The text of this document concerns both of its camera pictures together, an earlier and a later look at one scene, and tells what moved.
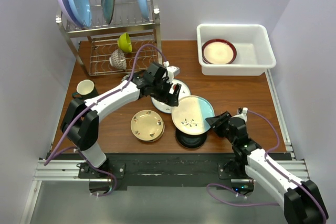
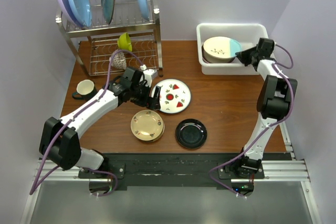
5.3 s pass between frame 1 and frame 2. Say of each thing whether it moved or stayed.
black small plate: stayed
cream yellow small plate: stayed
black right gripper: moved
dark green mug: stayed
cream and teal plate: moved
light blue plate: stayed
